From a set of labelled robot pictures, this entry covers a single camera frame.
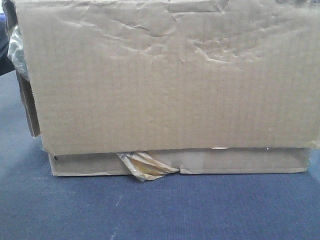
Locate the plain brown cardboard box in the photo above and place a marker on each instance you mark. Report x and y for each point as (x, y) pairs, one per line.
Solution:
(156, 87)

